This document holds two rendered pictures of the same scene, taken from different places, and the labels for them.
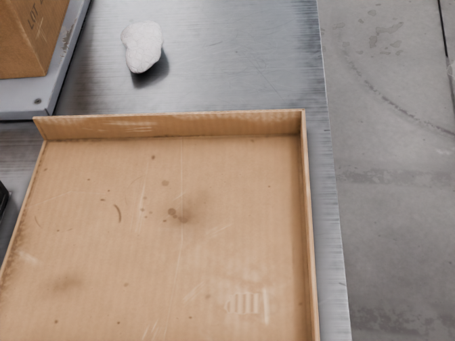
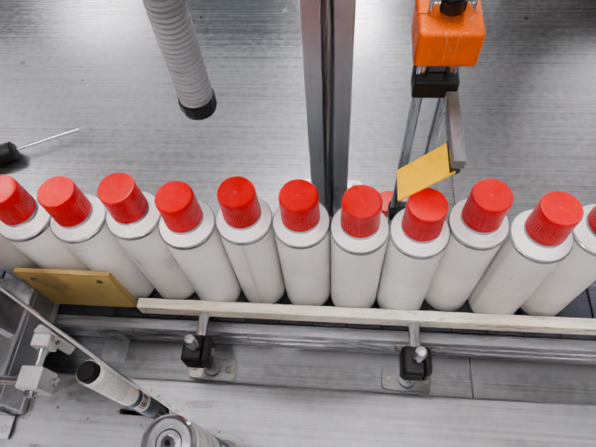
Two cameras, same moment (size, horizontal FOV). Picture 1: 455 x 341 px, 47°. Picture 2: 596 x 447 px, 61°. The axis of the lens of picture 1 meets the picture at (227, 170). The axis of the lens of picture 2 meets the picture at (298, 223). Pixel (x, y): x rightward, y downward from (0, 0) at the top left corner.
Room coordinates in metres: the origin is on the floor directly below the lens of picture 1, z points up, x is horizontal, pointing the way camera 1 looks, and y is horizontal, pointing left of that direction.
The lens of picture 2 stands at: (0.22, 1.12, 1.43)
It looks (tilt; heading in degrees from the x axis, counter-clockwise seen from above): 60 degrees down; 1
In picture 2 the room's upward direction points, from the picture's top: 7 degrees counter-clockwise
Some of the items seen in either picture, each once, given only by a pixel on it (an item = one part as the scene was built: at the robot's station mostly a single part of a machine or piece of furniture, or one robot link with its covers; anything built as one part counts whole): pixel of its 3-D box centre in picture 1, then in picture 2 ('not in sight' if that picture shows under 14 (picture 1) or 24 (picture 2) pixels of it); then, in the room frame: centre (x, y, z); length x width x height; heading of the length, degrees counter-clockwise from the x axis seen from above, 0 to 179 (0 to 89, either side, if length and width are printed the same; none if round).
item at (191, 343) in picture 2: not in sight; (205, 340); (0.39, 1.24, 0.89); 0.06 x 0.03 x 0.12; 171
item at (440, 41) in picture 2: not in sight; (419, 176); (0.47, 1.01, 1.05); 0.10 x 0.04 x 0.33; 171
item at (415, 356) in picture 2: not in sight; (414, 366); (0.34, 1.02, 0.89); 0.03 x 0.03 x 0.12; 81
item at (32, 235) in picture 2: not in sight; (54, 244); (0.48, 1.38, 0.98); 0.05 x 0.05 x 0.20
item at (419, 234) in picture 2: not in sight; (411, 259); (0.42, 1.02, 0.98); 0.05 x 0.05 x 0.20
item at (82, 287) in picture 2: not in sight; (80, 289); (0.44, 1.37, 0.94); 0.10 x 0.01 x 0.09; 81
